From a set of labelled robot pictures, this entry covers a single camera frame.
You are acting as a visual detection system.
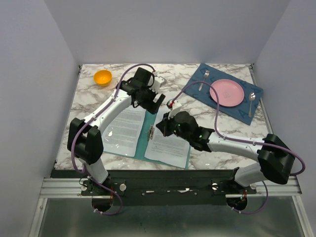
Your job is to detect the blue fabric placemat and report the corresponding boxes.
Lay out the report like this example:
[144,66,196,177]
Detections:
[185,63,264,125]

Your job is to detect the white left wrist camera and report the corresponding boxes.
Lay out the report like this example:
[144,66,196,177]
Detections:
[150,76,166,92]

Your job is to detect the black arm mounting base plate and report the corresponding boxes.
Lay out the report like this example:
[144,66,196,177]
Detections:
[51,170,256,211]

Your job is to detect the single printed paper sheet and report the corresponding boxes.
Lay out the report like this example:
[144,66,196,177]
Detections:
[102,106,146,157]

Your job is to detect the orange plastic bowl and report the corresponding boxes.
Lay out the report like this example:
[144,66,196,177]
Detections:
[93,70,113,87]

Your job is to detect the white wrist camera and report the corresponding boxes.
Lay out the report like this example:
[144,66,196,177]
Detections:
[150,76,166,92]
[168,101,182,119]

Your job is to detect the pink plate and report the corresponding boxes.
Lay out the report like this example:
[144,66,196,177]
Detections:
[211,79,244,107]

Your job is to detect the printed white paper sheets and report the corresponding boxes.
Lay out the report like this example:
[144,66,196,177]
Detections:
[144,110,190,169]

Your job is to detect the silver fork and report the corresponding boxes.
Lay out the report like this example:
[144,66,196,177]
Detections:
[198,70,209,91]

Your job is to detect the teal plastic folder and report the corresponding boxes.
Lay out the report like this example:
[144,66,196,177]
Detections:
[101,107,178,169]

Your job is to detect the silver spoon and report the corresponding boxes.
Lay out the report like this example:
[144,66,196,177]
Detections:
[248,92,256,118]

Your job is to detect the aluminium extrusion rail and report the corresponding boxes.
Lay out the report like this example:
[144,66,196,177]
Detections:
[39,176,302,198]

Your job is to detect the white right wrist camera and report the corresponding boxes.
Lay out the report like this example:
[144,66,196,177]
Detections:
[168,101,182,119]

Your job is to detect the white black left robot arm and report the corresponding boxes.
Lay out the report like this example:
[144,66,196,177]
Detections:
[67,64,166,195]

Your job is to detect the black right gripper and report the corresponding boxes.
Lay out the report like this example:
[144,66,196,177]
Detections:
[157,110,192,141]

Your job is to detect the silver folder clip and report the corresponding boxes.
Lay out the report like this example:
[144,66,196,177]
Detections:
[147,125,155,141]

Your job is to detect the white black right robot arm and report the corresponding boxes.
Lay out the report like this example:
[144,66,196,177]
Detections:
[156,111,295,194]

